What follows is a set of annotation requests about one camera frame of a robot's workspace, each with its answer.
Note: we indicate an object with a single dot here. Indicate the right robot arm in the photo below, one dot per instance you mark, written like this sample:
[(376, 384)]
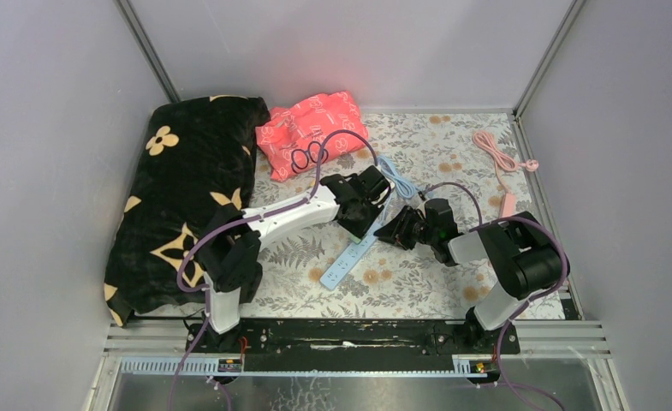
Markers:
[(525, 257)]

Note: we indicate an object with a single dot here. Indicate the black floral blanket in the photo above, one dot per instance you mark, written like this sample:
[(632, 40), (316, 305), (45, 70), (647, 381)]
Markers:
[(199, 155)]

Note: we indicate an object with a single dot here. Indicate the green plug cube bottom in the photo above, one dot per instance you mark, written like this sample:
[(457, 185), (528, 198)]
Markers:
[(356, 239)]

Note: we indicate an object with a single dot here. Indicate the floral table mat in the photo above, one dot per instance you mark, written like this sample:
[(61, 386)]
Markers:
[(428, 150)]

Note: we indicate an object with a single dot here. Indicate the pink patterned bag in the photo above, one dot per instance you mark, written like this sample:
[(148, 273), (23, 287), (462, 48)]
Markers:
[(293, 138)]

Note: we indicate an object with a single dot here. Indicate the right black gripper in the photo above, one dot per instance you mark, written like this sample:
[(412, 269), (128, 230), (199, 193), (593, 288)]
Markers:
[(396, 229)]

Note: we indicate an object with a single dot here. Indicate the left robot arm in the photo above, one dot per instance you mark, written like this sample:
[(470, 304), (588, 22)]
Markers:
[(230, 250)]

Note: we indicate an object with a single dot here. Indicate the blue power strip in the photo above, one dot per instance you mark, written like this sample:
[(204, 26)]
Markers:
[(357, 249)]

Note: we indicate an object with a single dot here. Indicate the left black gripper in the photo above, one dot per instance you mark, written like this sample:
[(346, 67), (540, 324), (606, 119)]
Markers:
[(358, 229)]

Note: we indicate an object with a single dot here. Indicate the pink power strip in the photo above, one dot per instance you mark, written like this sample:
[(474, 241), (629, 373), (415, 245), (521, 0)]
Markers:
[(503, 165)]

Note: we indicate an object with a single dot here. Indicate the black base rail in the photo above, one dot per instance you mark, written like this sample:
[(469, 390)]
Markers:
[(353, 345)]

